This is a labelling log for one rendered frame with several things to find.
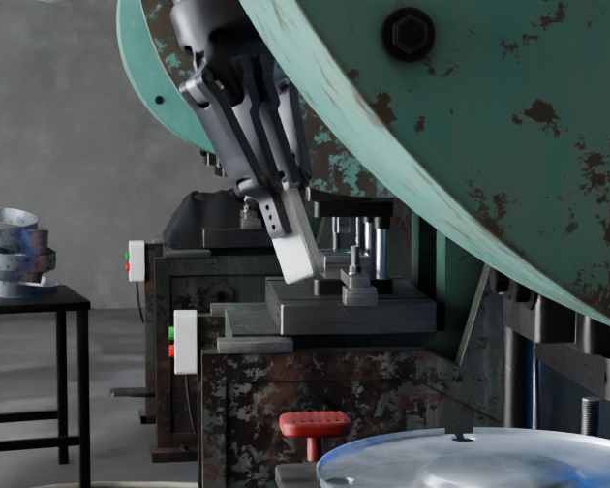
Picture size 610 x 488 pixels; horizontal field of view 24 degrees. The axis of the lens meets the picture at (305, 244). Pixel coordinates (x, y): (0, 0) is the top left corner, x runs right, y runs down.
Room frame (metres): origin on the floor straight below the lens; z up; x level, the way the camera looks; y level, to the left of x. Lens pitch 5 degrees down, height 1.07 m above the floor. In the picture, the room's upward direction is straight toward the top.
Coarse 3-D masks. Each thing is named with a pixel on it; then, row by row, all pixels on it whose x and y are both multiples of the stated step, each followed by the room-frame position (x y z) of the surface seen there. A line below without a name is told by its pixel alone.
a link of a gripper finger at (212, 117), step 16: (208, 80) 1.07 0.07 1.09; (192, 96) 1.08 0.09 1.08; (208, 96) 1.07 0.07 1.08; (224, 96) 1.08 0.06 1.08; (208, 112) 1.08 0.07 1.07; (224, 112) 1.07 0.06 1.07; (208, 128) 1.08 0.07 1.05; (224, 128) 1.08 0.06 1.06; (240, 128) 1.08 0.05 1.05; (224, 144) 1.08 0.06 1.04; (240, 144) 1.07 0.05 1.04; (224, 160) 1.08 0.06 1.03; (240, 160) 1.08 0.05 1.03; (256, 160) 1.08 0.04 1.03; (240, 176) 1.08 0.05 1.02; (256, 176) 1.07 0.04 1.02; (240, 192) 1.09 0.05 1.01
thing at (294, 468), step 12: (276, 468) 1.12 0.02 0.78; (288, 468) 1.12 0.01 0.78; (300, 468) 1.12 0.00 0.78; (312, 468) 1.12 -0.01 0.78; (276, 480) 1.11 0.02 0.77; (288, 480) 1.08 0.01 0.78; (300, 480) 1.08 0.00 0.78; (312, 480) 1.08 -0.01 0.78; (336, 480) 1.08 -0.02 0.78; (348, 480) 1.08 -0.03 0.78
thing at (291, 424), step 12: (288, 420) 1.39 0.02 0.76; (300, 420) 1.38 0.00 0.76; (312, 420) 1.38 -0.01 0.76; (324, 420) 1.39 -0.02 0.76; (336, 420) 1.38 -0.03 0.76; (348, 420) 1.39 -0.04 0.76; (288, 432) 1.37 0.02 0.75; (300, 432) 1.37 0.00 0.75; (312, 432) 1.37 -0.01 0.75; (324, 432) 1.37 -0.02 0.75; (336, 432) 1.37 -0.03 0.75; (348, 432) 1.38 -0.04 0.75; (312, 444) 1.39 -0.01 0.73; (312, 456) 1.39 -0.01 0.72
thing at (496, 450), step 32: (352, 448) 1.17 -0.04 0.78; (384, 448) 1.18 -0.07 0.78; (416, 448) 1.18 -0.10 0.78; (448, 448) 1.18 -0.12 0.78; (480, 448) 1.18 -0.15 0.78; (512, 448) 1.18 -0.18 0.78; (544, 448) 1.18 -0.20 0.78; (576, 448) 1.18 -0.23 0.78; (608, 448) 1.18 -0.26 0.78; (320, 480) 1.06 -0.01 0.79; (352, 480) 1.08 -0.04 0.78; (384, 480) 1.07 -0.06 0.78; (416, 480) 1.07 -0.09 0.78; (448, 480) 1.05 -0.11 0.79; (480, 480) 1.05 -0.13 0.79; (512, 480) 1.05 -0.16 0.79; (544, 480) 1.05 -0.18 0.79; (576, 480) 1.06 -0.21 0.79; (608, 480) 1.07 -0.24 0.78
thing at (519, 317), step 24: (504, 288) 1.11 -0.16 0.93; (528, 288) 1.05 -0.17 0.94; (504, 312) 1.13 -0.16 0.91; (528, 312) 1.06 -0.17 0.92; (552, 312) 1.04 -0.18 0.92; (576, 312) 1.04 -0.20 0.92; (528, 336) 1.06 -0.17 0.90; (552, 336) 1.04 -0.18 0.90; (576, 336) 1.04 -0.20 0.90; (600, 336) 1.02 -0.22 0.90
